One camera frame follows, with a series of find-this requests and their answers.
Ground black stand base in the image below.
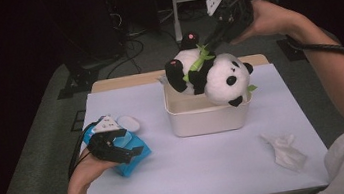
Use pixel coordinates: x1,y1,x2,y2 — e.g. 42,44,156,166
53,57,103,101
275,34,307,65

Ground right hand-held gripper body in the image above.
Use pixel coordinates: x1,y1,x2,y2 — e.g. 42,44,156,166
204,0,258,45

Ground person's left hand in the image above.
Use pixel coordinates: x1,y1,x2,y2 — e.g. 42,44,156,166
64,147,121,192

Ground panda plush toy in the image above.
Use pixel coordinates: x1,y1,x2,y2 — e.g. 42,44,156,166
151,24,261,118

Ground white wet wipe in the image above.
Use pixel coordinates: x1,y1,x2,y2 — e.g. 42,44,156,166
259,127,310,177

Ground person's right hand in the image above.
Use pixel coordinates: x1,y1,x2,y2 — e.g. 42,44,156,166
226,0,304,46

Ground white storage box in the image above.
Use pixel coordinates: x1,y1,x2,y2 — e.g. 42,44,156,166
161,72,257,141

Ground white table board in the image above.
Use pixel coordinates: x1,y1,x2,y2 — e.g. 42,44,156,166
72,57,335,194

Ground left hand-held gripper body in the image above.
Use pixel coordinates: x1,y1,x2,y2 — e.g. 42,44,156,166
83,112,131,169

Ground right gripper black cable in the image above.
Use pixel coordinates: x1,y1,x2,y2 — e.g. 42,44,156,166
231,0,344,86

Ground blue wet wipes pack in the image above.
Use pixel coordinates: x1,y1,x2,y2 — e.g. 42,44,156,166
80,109,156,184

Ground black floor grate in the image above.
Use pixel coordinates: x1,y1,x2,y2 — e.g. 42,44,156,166
68,109,89,133

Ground black floor cables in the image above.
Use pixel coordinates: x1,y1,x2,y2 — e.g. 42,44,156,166
97,3,187,80

